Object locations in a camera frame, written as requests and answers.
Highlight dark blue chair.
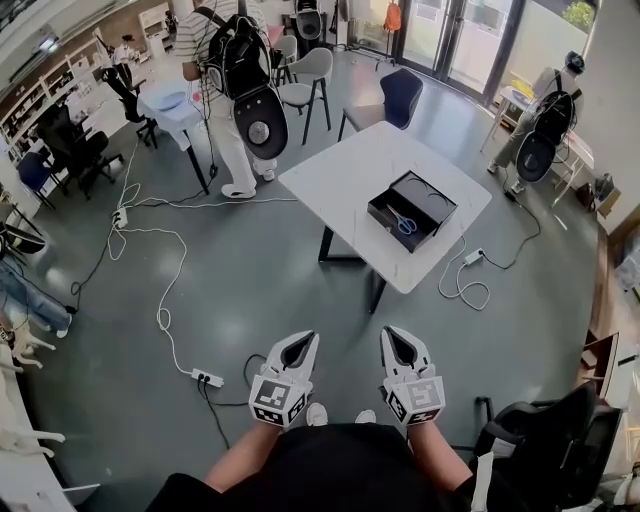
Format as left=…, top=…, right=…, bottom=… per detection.
left=337, top=67, right=425, bottom=144

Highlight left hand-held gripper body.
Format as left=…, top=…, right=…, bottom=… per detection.
left=248, top=364, right=314, bottom=431

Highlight blue-handled scissors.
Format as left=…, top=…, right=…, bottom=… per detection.
left=385, top=203, right=419, bottom=236

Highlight white animal figurine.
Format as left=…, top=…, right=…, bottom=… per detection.
left=9, top=324, right=56, bottom=371

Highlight white marble table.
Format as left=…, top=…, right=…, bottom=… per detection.
left=277, top=119, right=494, bottom=315

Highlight grey bag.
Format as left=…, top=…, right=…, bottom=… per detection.
left=579, top=172, right=621, bottom=216

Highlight black stool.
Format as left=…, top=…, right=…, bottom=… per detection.
left=0, top=222, right=46, bottom=261

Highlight white strap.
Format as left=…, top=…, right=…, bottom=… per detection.
left=472, top=452, right=496, bottom=512

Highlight brown wooden stand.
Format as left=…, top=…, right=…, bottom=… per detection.
left=579, top=329, right=621, bottom=399

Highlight black floor cable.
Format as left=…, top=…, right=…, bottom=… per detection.
left=482, top=192, right=542, bottom=271

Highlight person's left forearm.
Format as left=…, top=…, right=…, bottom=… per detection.
left=203, top=419, right=284, bottom=494

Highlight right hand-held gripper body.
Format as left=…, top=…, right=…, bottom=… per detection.
left=382, top=365, right=447, bottom=428

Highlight long white cable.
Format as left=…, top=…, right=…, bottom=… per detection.
left=107, top=227, right=199, bottom=376

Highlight black box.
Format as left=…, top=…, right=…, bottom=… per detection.
left=367, top=169, right=460, bottom=255

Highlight looped white cable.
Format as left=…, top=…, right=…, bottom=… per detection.
left=438, top=234, right=492, bottom=312

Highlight white side table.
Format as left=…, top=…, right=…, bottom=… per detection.
left=480, top=83, right=536, bottom=154

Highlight table with pale blue cloth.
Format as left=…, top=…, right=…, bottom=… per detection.
left=135, top=77, right=216, bottom=196

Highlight black mesh office chair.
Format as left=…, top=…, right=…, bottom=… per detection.
left=469, top=382, right=626, bottom=512

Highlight person's right forearm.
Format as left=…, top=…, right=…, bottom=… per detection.
left=405, top=422, right=475, bottom=495

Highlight pale blue plate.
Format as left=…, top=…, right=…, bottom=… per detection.
left=155, top=91, right=187, bottom=112

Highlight grey chair with black legs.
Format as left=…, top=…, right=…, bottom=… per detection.
left=272, top=33, right=300, bottom=84
left=277, top=47, right=335, bottom=146

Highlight person's black clothing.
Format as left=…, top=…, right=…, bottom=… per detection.
left=144, top=423, right=501, bottom=512

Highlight black white backpack rig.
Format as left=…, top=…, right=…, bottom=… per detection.
left=294, top=0, right=326, bottom=41

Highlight white wall shelves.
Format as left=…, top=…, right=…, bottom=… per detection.
left=0, top=39, right=126, bottom=166

